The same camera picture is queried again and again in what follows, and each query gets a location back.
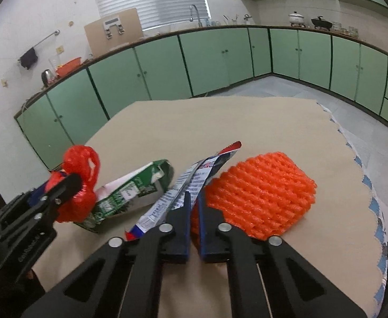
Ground cardboard box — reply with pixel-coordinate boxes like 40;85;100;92
84;7;145;59

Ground metal towel rail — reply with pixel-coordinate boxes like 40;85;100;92
18;30;61;63

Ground red plastic bag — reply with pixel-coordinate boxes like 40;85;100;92
50;145;101;223

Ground white blue lace tablecloth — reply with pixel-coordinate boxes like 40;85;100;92
316;103;388;318

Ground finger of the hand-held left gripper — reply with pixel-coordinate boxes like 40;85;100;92
21;185;53;206
31;173;83;219

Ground black wok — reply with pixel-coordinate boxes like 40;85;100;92
311;16;333;30

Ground orange foam net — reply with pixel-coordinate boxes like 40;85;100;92
190;152;317;249

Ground green white drink carton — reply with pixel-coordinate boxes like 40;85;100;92
73;159;175;234

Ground metal faucet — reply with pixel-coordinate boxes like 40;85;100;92
189;4;203;28

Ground white cooking pot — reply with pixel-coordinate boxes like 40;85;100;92
288;11;305;27

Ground blue snack packet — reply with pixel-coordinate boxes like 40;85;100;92
124;141;241;242

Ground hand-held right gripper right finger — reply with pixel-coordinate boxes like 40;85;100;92
197;192;368;318

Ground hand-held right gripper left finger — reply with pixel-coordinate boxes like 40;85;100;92
21;190;193;318

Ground dark towel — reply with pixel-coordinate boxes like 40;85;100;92
19;48;38;70

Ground green base cabinets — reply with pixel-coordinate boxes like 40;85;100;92
14;25;388;173

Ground metal kettle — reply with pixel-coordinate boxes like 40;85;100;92
41;69;55;87

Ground orange basin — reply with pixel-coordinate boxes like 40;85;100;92
55;57;82;77

